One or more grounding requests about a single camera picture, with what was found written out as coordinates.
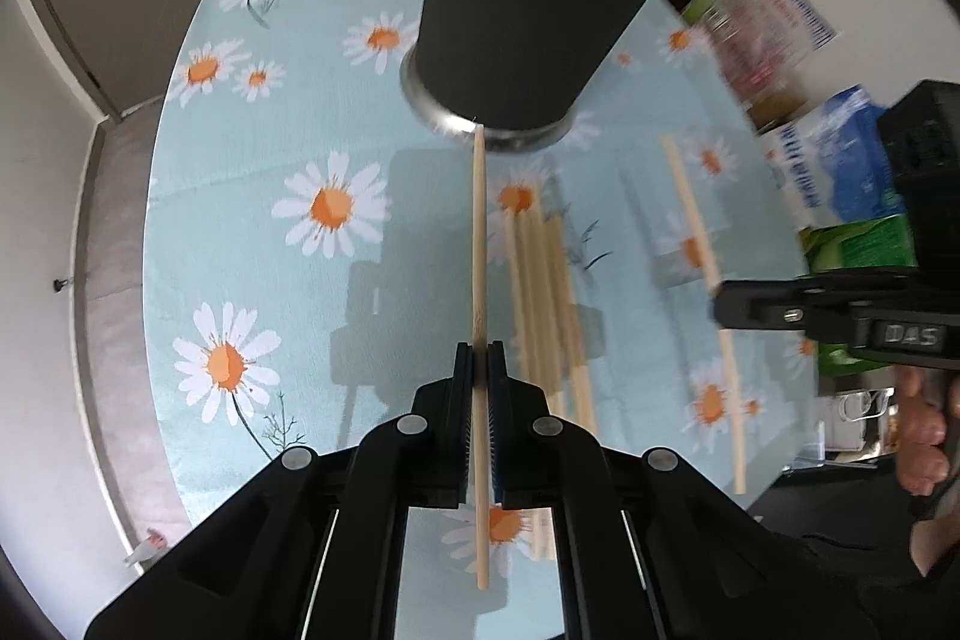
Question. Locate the green box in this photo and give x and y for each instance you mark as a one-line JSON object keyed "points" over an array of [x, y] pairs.
{"points": [[862, 244]]}

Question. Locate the clear printed plastic bag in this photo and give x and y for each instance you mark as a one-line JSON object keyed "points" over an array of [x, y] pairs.
{"points": [[780, 25]]}

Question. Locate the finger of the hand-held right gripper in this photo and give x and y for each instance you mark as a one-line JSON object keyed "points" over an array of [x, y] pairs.
{"points": [[757, 306]]}

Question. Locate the person's right hand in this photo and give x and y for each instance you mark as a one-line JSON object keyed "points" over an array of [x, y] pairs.
{"points": [[922, 437]]}

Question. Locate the person's dark clothing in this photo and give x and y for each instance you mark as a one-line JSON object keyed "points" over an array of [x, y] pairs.
{"points": [[885, 580]]}

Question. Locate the daisy print tablecloth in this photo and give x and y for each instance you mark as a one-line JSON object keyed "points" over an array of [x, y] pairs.
{"points": [[262, 280]]}

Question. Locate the plastic jar brown contents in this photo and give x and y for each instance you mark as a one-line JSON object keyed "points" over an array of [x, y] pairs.
{"points": [[772, 104]]}

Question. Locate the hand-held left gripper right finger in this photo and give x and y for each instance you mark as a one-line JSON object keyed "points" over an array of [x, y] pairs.
{"points": [[498, 400]]}

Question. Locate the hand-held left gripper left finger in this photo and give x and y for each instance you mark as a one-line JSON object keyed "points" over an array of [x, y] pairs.
{"points": [[465, 400]]}

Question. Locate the white blue salt bag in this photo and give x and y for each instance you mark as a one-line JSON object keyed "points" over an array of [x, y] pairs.
{"points": [[832, 160]]}

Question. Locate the pink white toy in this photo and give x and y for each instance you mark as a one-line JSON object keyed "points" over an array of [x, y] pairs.
{"points": [[146, 546]]}

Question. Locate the wooden chopstick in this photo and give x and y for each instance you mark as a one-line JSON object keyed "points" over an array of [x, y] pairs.
{"points": [[554, 302], [539, 302], [524, 302], [478, 235], [569, 310], [694, 220]]}

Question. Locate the clear plastic container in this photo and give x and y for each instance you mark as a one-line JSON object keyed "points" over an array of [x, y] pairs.
{"points": [[862, 411]]}

